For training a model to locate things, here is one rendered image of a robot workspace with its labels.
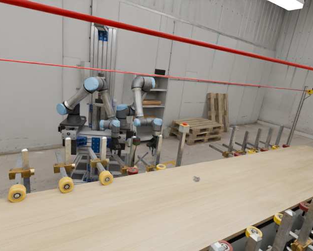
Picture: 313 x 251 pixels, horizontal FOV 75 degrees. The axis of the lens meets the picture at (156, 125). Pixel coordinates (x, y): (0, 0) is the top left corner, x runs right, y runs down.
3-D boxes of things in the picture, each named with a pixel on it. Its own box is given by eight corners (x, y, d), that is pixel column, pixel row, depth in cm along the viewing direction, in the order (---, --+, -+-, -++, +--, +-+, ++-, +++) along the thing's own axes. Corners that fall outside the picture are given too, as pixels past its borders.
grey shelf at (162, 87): (118, 140, 470) (124, 70, 429) (150, 136, 525) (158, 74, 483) (128, 147, 437) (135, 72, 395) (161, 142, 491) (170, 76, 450)
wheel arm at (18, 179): (17, 157, 153) (17, 153, 152) (23, 157, 155) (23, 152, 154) (13, 195, 112) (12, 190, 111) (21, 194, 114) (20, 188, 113)
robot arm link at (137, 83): (132, 72, 187) (138, 126, 181) (142, 73, 192) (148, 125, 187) (126, 77, 196) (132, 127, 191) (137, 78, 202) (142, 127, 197)
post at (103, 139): (97, 191, 167) (100, 136, 154) (102, 190, 168) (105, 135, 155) (99, 193, 164) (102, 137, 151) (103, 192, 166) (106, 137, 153)
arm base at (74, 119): (68, 119, 226) (68, 110, 223) (82, 120, 228) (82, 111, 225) (64, 122, 211) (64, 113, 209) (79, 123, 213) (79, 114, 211)
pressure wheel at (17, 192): (14, 182, 113) (28, 186, 118) (5, 194, 113) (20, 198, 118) (13, 188, 108) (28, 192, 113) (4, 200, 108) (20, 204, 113)
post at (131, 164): (126, 187, 180) (131, 135, 167) (130, 186, 182) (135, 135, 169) (128, 189, 177) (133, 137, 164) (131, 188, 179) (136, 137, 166)
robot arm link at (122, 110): (113, 115, 226) (114, 103, 222) (125, 115, 233) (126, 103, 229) (118, 118, 216) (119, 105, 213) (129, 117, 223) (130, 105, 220)
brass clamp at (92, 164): (89, 165, 157) (89, 159, 156) (106, 162, 164) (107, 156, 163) (91, 168, 152) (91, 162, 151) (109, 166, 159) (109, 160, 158)
